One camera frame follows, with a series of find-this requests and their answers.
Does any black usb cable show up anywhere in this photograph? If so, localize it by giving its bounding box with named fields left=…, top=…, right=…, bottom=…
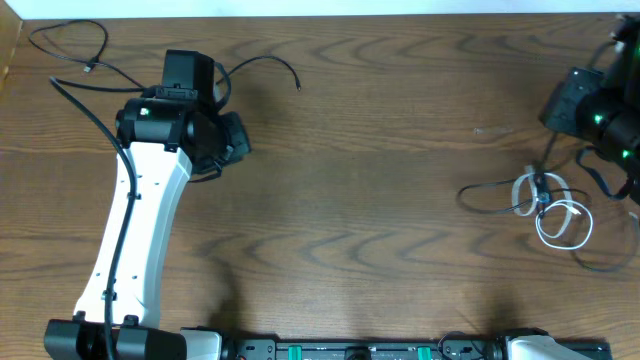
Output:
left=455, top=130, right=640, bottom=274
left=26, top=19, right=302, bottom=96

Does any white usb cable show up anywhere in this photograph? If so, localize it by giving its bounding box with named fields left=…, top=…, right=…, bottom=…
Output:
left=510, top=164, right=595, bottom=252

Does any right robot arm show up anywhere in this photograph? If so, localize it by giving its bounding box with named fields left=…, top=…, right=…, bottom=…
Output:
left=539, top=15, right=639, bottom=203

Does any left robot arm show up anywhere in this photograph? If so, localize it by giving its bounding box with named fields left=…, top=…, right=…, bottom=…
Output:
left=44, top=50, right=251, bottom=359

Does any cardboard box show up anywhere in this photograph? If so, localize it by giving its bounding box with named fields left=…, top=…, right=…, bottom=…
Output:
left=0, top=0, right=23, bottom=89

